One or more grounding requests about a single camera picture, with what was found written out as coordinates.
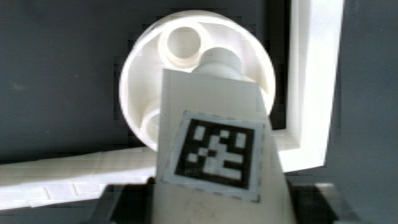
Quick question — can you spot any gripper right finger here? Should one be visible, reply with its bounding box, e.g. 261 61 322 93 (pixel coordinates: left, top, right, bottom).
286 176 363 224

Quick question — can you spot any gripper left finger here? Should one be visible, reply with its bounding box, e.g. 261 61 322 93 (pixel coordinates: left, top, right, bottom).
85 177 155 224

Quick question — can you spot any white stool leg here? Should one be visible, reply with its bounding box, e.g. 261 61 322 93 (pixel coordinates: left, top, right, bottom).
153 48 297 224

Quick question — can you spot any white round stool seat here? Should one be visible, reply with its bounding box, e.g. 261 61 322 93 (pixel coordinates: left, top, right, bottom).
119 10 276 149

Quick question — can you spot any white front fence bar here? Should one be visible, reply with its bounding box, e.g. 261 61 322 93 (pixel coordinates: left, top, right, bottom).
0 147 157 210

